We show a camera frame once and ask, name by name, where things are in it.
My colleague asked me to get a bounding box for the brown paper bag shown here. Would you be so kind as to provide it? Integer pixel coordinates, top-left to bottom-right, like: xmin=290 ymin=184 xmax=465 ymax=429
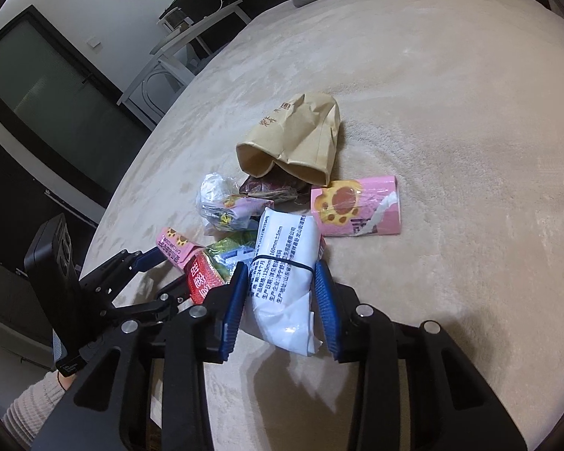
xmin=235 ymin=91 xmax=342 ymax=187

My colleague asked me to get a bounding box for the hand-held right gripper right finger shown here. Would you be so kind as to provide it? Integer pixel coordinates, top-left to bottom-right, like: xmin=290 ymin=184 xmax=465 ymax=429
xmin=312 ymin=260 xmax=529 ymax=451

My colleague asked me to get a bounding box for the large pink paw-print packet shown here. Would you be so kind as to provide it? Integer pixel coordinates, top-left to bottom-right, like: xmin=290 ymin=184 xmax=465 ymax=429
xmin=309 ymin=174 xmax=402 ymax=237

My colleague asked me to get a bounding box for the red snack packet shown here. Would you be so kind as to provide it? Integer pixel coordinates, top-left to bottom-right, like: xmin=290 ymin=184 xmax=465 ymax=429
xmin=183 ymin=249 xmax=227 ymax=306

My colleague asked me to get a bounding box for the person's left forearm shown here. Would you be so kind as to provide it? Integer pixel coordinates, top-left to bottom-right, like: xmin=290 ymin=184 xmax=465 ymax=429
xmin=1 ymin=370 xmax=76 ymax=439

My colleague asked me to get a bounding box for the beige plush blanket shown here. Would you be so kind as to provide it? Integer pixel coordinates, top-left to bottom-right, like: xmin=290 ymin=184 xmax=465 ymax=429
xmin=81 ymin=0 xmax=564 ymax=451

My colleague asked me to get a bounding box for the small pink paw-print packet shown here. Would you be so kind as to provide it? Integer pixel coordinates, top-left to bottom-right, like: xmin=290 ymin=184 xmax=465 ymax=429
xmin=155 ymin=226 xmax=206 ymax=269

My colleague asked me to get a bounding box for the white side table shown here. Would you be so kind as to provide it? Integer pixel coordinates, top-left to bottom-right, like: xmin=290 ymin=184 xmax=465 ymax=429
xmin=117 ymin=0 xmax=253 ymax=133

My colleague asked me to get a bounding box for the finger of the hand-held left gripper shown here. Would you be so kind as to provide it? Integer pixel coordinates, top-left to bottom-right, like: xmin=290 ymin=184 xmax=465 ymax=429
xmin=99 ymin=276 xmax=193 ymax=335
xmin=77 ymin=245 xmax=171 ymax=310

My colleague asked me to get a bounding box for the green snack packet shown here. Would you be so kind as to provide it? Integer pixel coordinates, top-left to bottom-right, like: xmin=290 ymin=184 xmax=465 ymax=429
xmin=205 ymin=230 xmax=260 ymax=283

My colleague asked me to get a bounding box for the crumpled clear plastic wrapper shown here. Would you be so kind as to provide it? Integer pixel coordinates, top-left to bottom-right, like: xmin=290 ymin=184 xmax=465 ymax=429
xmin=196 ymin=172 xmax=274 ymax=236

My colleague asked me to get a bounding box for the black framed glass door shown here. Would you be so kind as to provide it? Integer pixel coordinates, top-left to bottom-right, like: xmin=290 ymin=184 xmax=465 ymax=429
xmin=0 ymin=5 xmax=145 ymax=198

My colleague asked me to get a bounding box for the dark red wrapper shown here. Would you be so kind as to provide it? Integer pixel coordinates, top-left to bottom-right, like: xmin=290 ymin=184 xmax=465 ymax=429
xmin=238 ymin=175 xmax=314 ymax=206

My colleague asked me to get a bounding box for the white tissue packet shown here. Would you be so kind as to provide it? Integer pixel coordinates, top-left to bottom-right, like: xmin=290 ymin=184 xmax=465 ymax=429
xmin=243 ymin=207 xmax=328 ymax=357

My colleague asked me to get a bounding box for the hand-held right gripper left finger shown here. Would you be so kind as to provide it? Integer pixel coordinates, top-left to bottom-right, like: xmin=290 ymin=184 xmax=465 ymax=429
xmin=30 ymin=262 xmax=250 ymax=451

